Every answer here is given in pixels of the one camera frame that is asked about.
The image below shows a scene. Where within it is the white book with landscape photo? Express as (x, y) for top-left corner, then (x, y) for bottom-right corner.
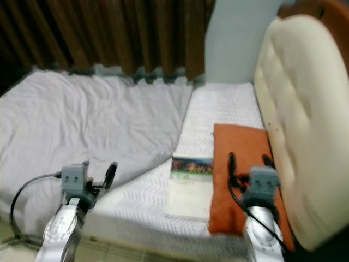
(166, 156), (214, 221)

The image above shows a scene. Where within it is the orange pillow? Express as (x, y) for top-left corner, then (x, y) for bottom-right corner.
(208, 123), (296, 252)

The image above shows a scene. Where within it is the grey blanket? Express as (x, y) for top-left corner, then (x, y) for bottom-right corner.
(0, 69), (194, 222)

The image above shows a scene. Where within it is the mattress with white chevron sheet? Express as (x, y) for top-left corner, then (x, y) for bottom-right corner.
(82, 82), (265, 257)

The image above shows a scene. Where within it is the cream padded bed headboard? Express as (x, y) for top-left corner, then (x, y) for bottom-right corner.
(254, 0), (349, 253)

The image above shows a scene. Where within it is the brown curtain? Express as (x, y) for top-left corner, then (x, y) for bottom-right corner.
(0, 0), (216, 82)

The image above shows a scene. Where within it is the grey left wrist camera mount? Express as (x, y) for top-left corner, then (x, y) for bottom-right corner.
(61, 164), (89, 197)

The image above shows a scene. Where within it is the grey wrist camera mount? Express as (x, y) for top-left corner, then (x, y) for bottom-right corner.
(61, 164), (89, 197)
(249, 166), (280, 204)

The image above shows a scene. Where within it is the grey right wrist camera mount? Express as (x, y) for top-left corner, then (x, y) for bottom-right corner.
(249, 166), (280, 204)

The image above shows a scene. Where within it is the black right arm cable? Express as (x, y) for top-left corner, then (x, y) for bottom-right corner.
(229, 175), (290, 257)

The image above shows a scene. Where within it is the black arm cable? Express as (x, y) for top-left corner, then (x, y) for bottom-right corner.
(229, 175), (290, 257)
(8, 172), (63, 246)

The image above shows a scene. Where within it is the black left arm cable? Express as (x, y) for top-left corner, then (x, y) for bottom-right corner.
(8, 172), (63, 246)

